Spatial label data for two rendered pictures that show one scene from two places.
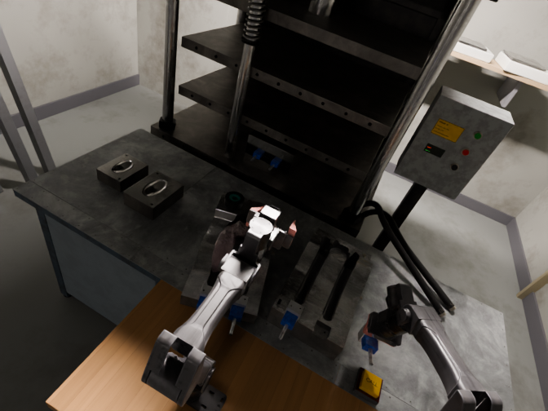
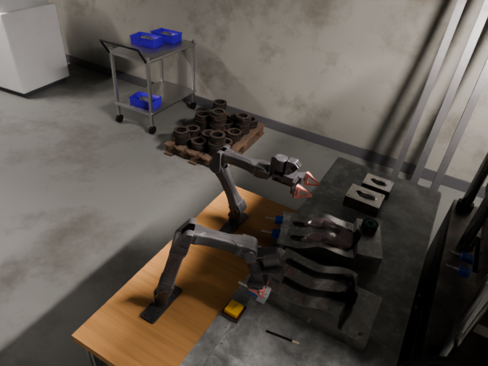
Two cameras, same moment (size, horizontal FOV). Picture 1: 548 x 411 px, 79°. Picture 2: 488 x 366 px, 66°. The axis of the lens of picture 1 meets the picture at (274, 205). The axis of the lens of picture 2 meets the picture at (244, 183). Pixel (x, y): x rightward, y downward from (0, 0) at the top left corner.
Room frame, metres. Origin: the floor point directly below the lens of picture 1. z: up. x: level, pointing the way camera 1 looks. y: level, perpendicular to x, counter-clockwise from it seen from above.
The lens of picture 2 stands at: (0.74, -1.41, 2.18)
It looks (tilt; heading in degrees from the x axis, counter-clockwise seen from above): 36 degrees down; 104
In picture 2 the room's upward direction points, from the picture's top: 6 degrees clockwise
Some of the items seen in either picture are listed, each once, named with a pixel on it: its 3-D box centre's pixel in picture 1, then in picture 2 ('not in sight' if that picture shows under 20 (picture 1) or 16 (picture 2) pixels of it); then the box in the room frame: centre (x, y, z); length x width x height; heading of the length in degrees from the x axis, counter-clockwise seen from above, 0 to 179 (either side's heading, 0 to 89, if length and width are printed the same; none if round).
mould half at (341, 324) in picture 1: (328, 278); (318, 290); (0.85, -0.29, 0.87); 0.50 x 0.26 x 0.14; 166
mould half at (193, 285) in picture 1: (236, 249); (327, 237); (0.85, 0.08, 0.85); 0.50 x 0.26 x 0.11; 3
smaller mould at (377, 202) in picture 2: (154, 194); (363, 200); (1.02, 0.50, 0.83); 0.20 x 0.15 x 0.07; 166
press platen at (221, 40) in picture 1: (306, 67); not in sight; (1.89, 0.07, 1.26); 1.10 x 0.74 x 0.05; 76
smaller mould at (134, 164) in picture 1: (123, 171); (377, 186); (1.10, 0.69, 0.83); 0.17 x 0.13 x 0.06; 166
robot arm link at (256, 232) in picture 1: (248, 249); (274, 165); (0.53, 0.02, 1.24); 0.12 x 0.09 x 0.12; 168
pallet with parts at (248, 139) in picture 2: not in sight; (218, 128); (-0.46, 2.11, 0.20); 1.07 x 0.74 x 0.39; 78
